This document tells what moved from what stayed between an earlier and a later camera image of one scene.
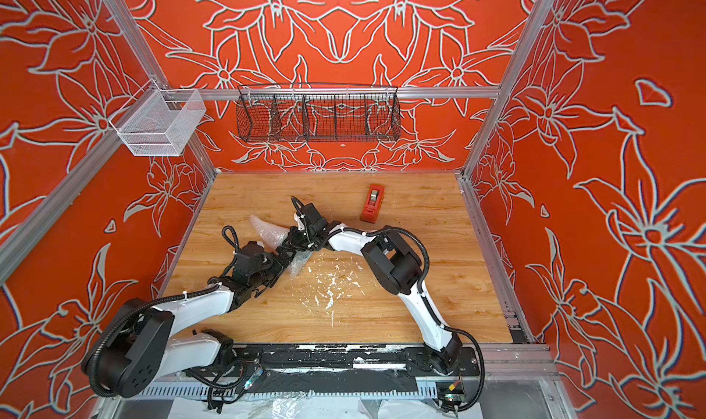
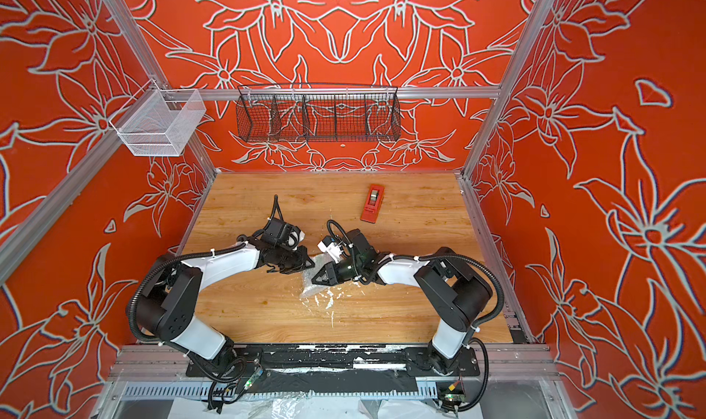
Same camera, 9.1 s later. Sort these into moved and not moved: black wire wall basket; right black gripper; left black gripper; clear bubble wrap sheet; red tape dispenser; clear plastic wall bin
Moved: right black gripper; clear bubble wrap sheet; left black gripper
Not moved: black wire wall basket; clear plastic wall bin; red tape dispenser
